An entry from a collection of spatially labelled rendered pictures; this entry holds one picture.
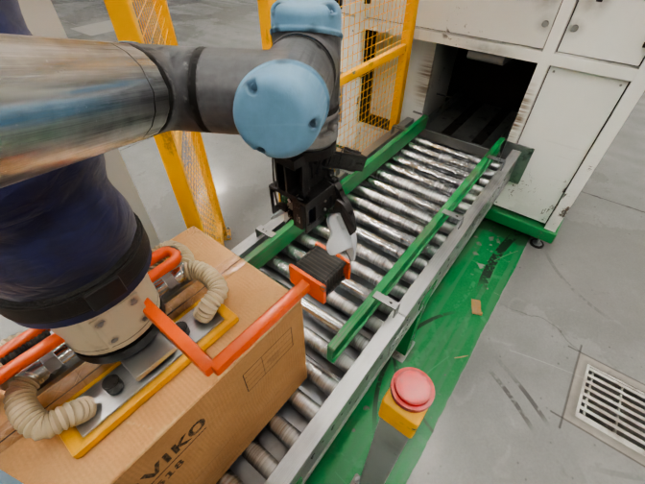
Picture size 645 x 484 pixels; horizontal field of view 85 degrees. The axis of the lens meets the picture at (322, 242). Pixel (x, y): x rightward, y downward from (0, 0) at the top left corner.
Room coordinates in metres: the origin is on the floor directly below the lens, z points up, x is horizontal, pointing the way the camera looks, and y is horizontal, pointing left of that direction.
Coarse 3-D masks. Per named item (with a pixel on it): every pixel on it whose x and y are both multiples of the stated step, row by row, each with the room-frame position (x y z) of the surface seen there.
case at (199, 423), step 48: (192, 240) 0.66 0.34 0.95; (192, 288) 0.50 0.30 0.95; (240, 288) 0.50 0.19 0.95; (288, 336) 0.43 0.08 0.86; (192, 384) 0.28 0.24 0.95; (240, 384) 0.32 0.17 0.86; (288, 384) 0.41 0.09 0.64; (0, 432) 0.20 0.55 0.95; (144, 432) 0.20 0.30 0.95; (192, 432) 0.22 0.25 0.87; (240, 432) 0.28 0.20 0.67; (48, 480) 0.13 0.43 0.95; (96, 480) 0.13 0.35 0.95; (144, 480) 0.14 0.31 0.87; (192, 480) 0.18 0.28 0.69
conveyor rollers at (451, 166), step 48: (432, 144) 1.89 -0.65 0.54; (384, 192) 1.45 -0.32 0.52; (432, 192) 1.41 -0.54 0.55; (480, 192) 1.43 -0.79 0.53; (384, 240) 1.07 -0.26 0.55; (432, 240) 1.10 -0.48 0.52; (288, 288) 0.82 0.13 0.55; (336, 384) 0.45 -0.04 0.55; (288, 432) 0.32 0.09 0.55; (240, 480) 0.21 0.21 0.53
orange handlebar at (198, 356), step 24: (168, 264) 0.45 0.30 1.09; (144, 312) 0.35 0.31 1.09; (24, 336) 0.30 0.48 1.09; (48, 336) 0.30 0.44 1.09; (168, 336) 0.30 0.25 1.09; (240, 336) 0.30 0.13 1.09; (24, 360) 0.26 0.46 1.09; (192, 360) 0.26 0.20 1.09; (216, 360) 0.26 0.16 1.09; (0, 384) 0.23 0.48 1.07
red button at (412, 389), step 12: (396, 372) 0.26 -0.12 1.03; (408, 372) 0.26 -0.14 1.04; (420, 372) 0.26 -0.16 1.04; (396, 384) 0.24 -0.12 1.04; (408, 384) 0.24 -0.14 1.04; (420, 384) 0.24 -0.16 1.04; (432, 384) 0.24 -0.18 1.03; (396, 396) 0.22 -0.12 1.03; (408, 396) 0.22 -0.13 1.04; (420, 396) 0.22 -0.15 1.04; (432, 396) 0.22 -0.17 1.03; (408, 408) 0.21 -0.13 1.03; (420, 408) 0.21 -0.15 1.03
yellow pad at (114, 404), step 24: (192, 312) 0.42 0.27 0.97; (216, 312) 0.42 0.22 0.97; (192, 336) 0.36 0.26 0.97; (216, 336) 0.37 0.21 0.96; (168, 360) 0.31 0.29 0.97; (96, 384) 0.27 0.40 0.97; (120, 384) 0.26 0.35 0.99; (144, 384) 0.27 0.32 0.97; (120, 408) 0.23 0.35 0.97; (72, 432) 0.19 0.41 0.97; (96, 432) 0.19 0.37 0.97; (72, 456) 0.16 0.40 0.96
